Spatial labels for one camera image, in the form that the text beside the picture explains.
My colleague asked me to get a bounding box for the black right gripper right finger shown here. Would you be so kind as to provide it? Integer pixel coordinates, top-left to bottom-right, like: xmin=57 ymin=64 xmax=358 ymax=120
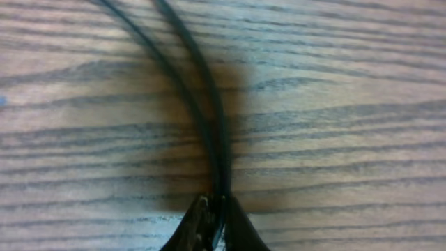
xmin=224 ymin=196 xmax=270 ymax=251

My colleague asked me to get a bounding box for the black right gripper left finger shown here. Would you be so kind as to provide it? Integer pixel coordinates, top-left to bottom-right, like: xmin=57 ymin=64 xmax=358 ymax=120
xmin=160 ymin=195 xmax=213 ymax=251

